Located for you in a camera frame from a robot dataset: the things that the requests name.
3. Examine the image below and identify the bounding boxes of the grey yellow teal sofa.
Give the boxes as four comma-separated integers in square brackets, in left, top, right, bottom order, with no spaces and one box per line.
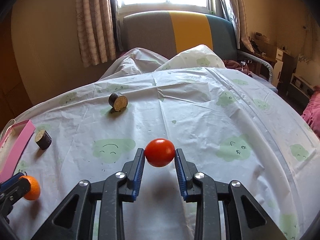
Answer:
[123,10,238,60]

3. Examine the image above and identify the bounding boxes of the white power cable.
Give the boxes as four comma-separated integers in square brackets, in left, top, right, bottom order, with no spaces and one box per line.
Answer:
[0,119,18,140]

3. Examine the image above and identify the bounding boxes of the white cloud-print tablecloth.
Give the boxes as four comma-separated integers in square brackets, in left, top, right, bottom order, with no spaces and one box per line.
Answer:
[9,46,319,239]

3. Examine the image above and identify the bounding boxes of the red cherry tomato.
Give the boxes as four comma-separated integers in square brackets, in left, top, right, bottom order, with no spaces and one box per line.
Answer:
[144,138,175,167]

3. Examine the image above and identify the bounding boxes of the dark cylinder piece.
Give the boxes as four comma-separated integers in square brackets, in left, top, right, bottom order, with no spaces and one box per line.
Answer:
[108,93,129,112]
[35,129,52,150]

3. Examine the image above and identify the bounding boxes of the right beige curtain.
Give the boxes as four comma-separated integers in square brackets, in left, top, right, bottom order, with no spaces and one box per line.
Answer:
[220,0,254,53]

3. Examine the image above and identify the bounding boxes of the left beige curtain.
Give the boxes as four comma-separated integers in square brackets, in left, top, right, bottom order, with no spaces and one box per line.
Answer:
[75,0,116,67]

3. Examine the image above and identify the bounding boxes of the pink shallow box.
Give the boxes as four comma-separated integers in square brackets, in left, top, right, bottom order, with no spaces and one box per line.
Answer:
[1,120,35,183]

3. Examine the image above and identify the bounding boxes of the cluttered side cabinet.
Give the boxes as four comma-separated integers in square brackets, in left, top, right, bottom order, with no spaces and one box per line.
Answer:
[250,38,313,107]

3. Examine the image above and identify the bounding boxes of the orange tangerine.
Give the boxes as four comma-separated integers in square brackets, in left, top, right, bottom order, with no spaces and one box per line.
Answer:
[20,175,41,201]

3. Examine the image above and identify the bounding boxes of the beige curtain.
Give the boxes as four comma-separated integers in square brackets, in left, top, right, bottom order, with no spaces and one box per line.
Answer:
[220,0,254,53]
[75,0,116,67]

